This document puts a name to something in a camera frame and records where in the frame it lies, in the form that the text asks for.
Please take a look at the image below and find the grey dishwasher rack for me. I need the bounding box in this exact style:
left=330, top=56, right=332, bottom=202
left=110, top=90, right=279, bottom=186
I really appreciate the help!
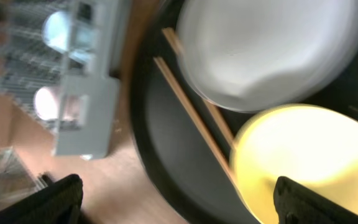
left=0, top=0, right=132, bottom=160

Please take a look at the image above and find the pink cup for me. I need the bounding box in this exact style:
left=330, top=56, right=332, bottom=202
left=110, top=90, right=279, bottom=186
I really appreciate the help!
left=33, top=86, right=88, bottom=121

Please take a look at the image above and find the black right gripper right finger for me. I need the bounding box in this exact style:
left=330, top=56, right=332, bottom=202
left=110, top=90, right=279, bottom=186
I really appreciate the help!
left=273, top=176, right=358, bottom=224

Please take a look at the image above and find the light blue cup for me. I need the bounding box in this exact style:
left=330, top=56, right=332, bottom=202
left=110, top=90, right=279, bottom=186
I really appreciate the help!
left=42, top=11, right=94, bottom=64

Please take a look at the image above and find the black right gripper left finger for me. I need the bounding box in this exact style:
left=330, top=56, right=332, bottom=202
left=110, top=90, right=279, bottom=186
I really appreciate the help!
left=0, top=174, right=83, bottom=224

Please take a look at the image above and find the grey round plate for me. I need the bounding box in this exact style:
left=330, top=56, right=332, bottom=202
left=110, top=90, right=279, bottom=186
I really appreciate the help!
left=177, top=0, right=358, bottom=113

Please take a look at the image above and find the wooden chopstick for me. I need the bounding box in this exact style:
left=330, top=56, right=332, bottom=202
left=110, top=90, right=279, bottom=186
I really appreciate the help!
left=161, top=27, right=234, bottom=146
left=153, top=57, right=237, bottom=188

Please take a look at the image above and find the yellow bowl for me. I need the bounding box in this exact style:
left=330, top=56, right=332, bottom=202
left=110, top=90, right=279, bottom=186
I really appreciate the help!
left=230, top=104, right=358, bottom=223

